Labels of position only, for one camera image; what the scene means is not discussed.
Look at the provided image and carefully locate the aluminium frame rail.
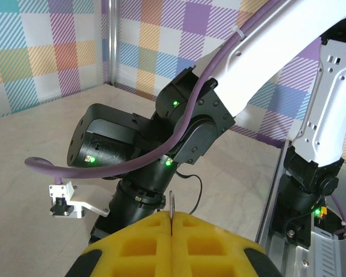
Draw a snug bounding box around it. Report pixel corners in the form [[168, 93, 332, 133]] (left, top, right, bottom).
[[255, 140, 317, 277]]

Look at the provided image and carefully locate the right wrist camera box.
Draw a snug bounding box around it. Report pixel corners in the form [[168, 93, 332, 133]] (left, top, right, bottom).
[[48, 180, 111, 220]]

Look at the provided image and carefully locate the thin black cable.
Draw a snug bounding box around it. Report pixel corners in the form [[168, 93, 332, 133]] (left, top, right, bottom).
[[175, 171, 204, 216]]

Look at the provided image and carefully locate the white slotted cable duct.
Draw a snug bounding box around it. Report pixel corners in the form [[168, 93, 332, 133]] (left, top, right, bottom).
[[310, 227, 346, 277]]

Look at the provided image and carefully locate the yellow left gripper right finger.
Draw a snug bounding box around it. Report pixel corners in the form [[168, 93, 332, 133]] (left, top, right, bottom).
[[172, 211, 282, 277]]

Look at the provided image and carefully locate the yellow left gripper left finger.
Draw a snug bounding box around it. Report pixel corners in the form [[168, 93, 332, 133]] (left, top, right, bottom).
[[65, 212, 173, 277]]

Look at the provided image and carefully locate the aluminium frame post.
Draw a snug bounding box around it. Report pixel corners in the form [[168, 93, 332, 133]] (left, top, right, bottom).
[[108, 0, 122, 87]]

